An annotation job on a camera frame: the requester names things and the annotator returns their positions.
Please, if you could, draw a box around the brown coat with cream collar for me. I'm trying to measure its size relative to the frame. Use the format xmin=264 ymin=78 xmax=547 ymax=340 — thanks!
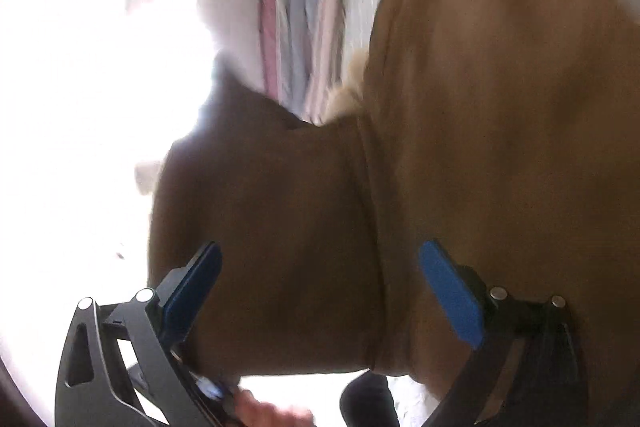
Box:
xmin=149 ymin=0 xmax=639 ymax=421

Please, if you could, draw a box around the person's hand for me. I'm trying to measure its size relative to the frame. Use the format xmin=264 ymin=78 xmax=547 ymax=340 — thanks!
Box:
xmin=234 ymin=389 xmax=314 ymax=427

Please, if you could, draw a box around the stack of folded quilts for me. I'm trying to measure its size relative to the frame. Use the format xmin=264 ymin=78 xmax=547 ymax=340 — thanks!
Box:
xmin=258 ymin=0 xmax=346 ymax=124

